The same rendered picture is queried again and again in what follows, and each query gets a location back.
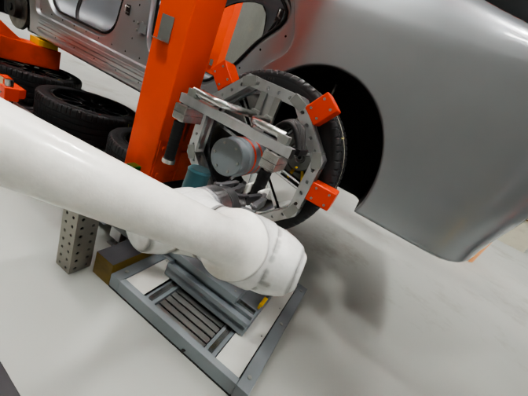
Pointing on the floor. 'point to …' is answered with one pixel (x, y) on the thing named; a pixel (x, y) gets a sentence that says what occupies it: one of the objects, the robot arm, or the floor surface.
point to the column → (76, 241)
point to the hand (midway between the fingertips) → (257, 190)
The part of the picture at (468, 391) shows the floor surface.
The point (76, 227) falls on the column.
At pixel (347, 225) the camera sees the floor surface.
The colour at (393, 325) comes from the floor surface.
